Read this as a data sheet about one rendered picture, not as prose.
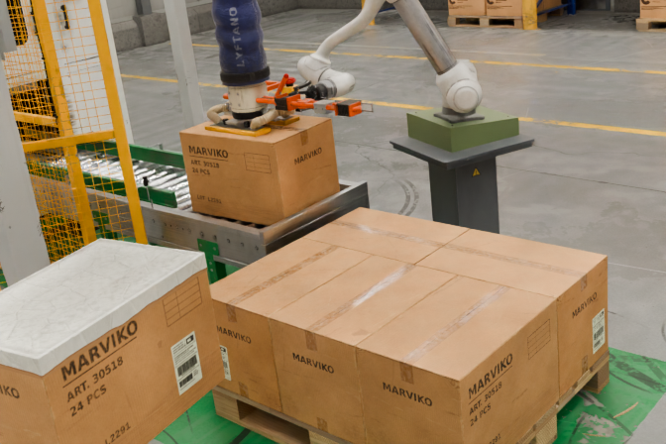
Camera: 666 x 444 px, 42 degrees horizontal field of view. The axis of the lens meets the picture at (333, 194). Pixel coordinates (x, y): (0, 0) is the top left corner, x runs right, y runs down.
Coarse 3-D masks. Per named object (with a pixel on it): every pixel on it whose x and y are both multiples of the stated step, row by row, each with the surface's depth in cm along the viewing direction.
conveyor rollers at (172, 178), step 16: (64, 160) 536; (80, 160) 534; (96, 160) 524; (112, 160) 521; (112, 176) 489; (160, 176) 481; (176, 176) 478; (176, 192) 447; (176, 208) 424; (256, 224) 391
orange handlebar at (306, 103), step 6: (270, 84) 420; (276, 84) 412; (270, 90) 410; (264, 96) 390; (270, 96) 388; (258, 102) 388; (264, 102) 385; (270, 102) 382; (294, 102) 373; (300, 102) 370; (306, 102) 369; (312, 102) 371; (300, 108) 371; (306, 108) 369; (330, 108) 359; (354, 108) 352; (360, 108) 353
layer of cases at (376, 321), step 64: (320, 256) 349; (384, 256) 342; (448, 256) 336; (512, 256) 329; (576, 256) 323; (256, 320) 309; (320, 320) 297; (384, 320) 292; (448, 320) 287; (512, 320) 282; (576, 320) 308; (256, 384) 322; (320, 384) 296; (384, 384) 275; (448, 384) 256; (512, 384) 278
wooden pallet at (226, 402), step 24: (600, 360) 329; (576, 384) 316; (600, 384) 332; (216, 408) 346; (240, 408) 337; (264, 408) 324; (552, 408) 303; (264, 432) 329; (288, 432) 327; (312, 432) 308; (528, 432) 291; (552, 432) 306
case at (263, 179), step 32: (192, 128) 406; (288, 128) 386; (320, 128) 390; (192, 160) 404; (224, 160) 390; (256, 160) 377; (288, 160) 375; (320, 160) 393; (192, 192) 412; (224, 192) 397; (256, 192) 384; (288, 192) 378; (320, 192) 396
